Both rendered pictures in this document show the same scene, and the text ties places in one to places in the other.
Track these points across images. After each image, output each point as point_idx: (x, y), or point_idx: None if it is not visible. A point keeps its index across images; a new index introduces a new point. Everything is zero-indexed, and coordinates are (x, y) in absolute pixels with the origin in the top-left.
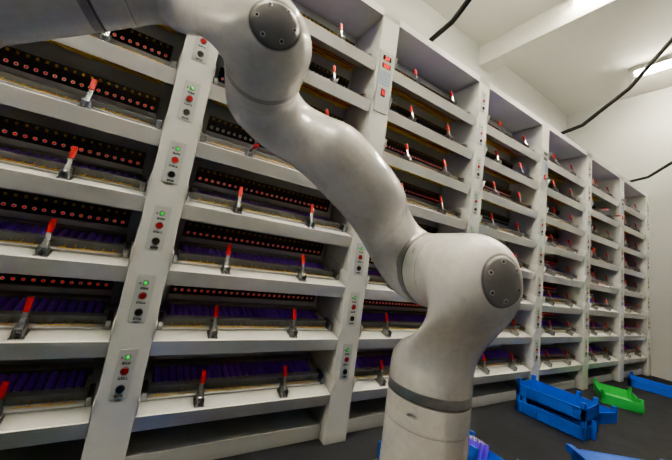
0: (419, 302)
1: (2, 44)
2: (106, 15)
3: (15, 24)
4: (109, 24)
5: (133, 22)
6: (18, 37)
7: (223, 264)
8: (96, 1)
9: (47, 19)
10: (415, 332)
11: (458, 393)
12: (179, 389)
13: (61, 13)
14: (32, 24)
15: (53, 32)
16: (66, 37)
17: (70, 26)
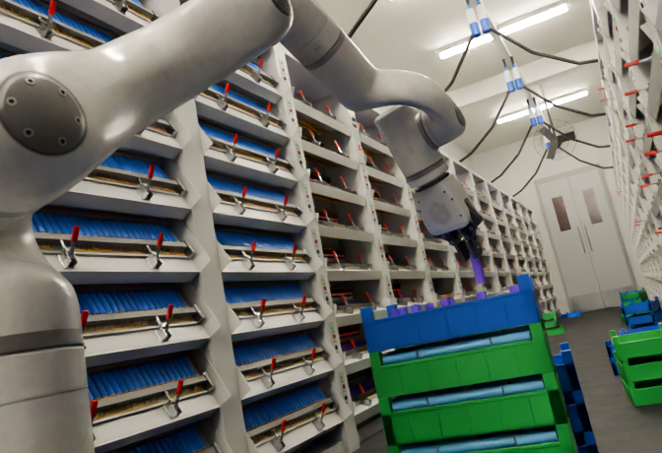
0: (32, 213)
1: (359, 97)
2: (306, 61)
3: (337, 94)
4: (313, 58)
5: (303, 46)
6: (347, 94)
7: None
8: (302, 63)
9: (326, 83)
10: (46, 260)
11: None
12: None
13: (319, 78)
14: (333, 89)
15: (335, 81)
16: (342, 72)
17: (325, 75)
